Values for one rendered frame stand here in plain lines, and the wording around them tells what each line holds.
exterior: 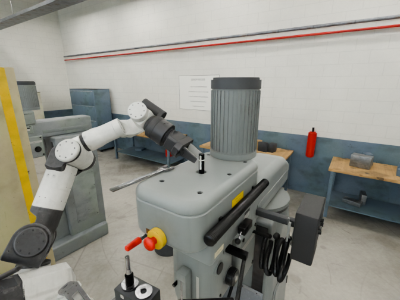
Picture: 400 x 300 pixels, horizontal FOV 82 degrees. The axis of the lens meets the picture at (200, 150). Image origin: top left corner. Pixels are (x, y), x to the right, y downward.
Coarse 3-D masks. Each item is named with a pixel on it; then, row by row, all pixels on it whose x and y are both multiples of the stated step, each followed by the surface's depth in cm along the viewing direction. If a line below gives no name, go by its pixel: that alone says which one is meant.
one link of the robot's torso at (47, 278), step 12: (48, 264) 69; (60, 264) 71; (0, 276) 59; (12, 276) 61; (24, 276) 61; (36, 276) 63; (48, 276) 65; (60, 276) 68; (72, 276) 71; (0, 288) 62; (12, 288) 57; (24, 288) 59; (36, 288) 62; (48, 288) 64; (60, 288) 66
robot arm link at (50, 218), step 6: (30, 210) 70; (36, 210) 69; (42, 210) 69; (48, 210) 70; (54, 210) 71; (60, 210) 73; (36, 216) 69; (42, 216) 69; (48, 216) 70; (54, 216) 71; (60, 216) 74; (36, 222) 68; (42, 222) 69; (48, 222) 70; (54, 222) 71; (54, 228) 72; (54, 234) 74
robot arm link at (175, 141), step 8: (160, 128) 78; (168, 128) 78; (152, 136) 79; (160, 136) 78; (168, 136) 77; (176, 136) 79; (184, 136) 82; (160, 144) 81; (168, 144) 77; (176, 144) 75; (184, 144) 76; (176, 152) 75
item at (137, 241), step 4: (144, 236) 76; (132, 240) 73; (136, 240) 73; (140, 240) 74; (128, 244) 71; (132, 244) 71; (136, 244) 72; (124, 248) 71; (128, 248) 70; (132, 248) 71
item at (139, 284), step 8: (136, 280) 127; (120, 288) 124; (128, 288) 122; (136, 288) 124; (144, 288) 123; (152, 288) 124; (120, 296) 122; (128, 296) 119; (136, 296) 118; (144, 296) 118; (152, 296) 119
